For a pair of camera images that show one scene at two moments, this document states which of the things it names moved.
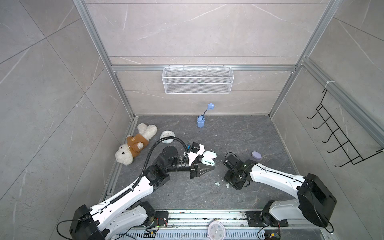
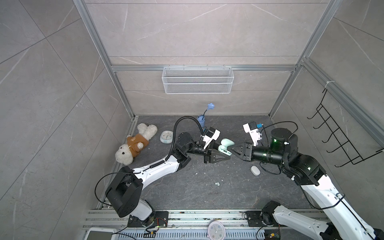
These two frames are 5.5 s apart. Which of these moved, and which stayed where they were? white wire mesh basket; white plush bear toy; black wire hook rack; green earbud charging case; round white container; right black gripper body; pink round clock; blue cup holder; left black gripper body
Moved: green earbud charging case; right black gripper body; left black gripper body
Stayed: white plush bear toy; round white container; white wire mesh basket; pink round clock; black wire hook rack; blue cup holder
